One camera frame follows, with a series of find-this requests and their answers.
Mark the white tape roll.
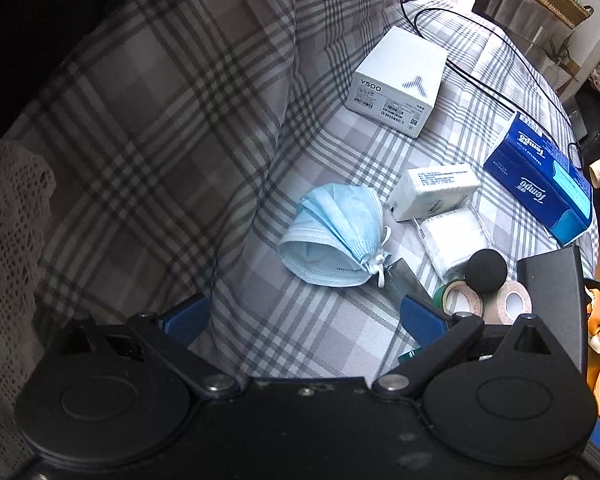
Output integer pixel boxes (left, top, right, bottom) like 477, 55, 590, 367
432, 280, 483, 318

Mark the clear bag of cotton pads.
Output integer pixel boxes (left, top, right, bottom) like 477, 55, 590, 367
412, 205, 493, 283

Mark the potted plant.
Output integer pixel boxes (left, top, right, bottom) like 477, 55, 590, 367
545, 35, 577, 68

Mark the beige tape roll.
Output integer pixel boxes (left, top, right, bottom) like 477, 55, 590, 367
481, 280, 533, 326

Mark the black triangular case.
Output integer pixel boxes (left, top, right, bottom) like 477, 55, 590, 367
516, 246, 588, 376

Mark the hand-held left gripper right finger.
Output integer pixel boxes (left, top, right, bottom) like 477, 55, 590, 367
372, 295, 568, 401

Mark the blue face mask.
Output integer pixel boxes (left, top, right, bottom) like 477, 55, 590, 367
279, 183, 392, 288

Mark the white cardboard box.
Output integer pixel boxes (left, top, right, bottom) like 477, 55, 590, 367
344, 26, 449, 137

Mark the grey plaid bed sheet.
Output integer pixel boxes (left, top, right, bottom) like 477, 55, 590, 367
0, 0, 600, 461

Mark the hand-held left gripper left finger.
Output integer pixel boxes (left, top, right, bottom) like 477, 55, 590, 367
55, 294, 241, 400

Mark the silver metallic tube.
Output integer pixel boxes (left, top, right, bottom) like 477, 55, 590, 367
387, 257, 433, 311

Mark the white lace cloth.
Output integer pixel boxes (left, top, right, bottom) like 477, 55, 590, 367
0, 140, 57, 461

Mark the blue tissue pack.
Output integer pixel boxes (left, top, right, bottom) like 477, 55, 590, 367
482, 110, 595, 247

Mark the black cable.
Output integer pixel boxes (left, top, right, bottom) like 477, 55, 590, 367
400, 0, 583, 167

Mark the black foam ball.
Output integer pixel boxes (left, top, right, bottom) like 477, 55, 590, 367
464, 248, 508, 294

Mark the white tissue packet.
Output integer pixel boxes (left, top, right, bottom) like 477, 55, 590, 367
386, 164, 482, 222

